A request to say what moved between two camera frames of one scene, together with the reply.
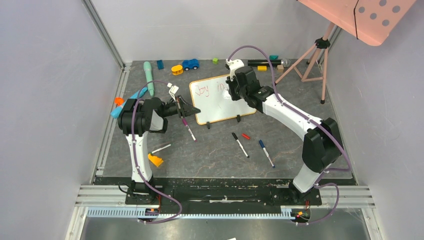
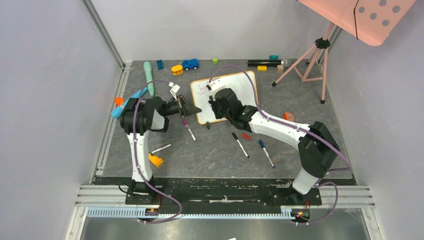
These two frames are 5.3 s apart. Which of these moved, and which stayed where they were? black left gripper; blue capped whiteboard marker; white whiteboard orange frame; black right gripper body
Moved: black right gripper body
Stayed: blue capped whiteboard marker; black left gripper; white whiteboard orange frame
